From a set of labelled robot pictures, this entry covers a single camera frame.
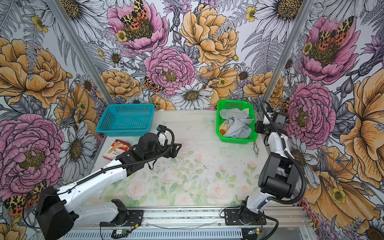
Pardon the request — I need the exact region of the light grey towel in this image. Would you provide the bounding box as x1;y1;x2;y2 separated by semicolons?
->
220;108;254;139

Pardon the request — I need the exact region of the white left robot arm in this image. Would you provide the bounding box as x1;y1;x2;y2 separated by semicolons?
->
35;128;182;240

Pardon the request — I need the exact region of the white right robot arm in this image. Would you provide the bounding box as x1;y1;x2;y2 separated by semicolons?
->
238;112;305;225

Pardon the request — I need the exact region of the red and white carton box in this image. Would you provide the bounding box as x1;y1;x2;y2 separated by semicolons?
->
103;140;131;161

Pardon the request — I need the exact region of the teal plastic basket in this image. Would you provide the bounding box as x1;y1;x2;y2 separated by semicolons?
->
96;104;155;137

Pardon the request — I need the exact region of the green plastic basket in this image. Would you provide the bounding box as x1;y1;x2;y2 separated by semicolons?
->
216;100;258;144

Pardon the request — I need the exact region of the printed cream towel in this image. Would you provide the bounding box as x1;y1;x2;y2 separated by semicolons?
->
219;121;232;136

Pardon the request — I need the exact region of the small metal wire clip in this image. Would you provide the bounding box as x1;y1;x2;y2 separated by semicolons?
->
253;141;259;160

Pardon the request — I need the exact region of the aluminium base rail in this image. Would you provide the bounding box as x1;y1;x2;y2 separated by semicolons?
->
63;204;317;240

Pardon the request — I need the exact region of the right aluminium frame post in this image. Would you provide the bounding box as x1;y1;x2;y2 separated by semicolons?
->
262;0;315;101

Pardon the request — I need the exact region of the aluminium frame post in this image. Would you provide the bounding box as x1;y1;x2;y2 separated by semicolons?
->
262;0;315;101
47;1;115;105

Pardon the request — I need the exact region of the left aluminium frame post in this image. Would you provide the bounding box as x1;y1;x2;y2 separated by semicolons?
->
47;1;115;105

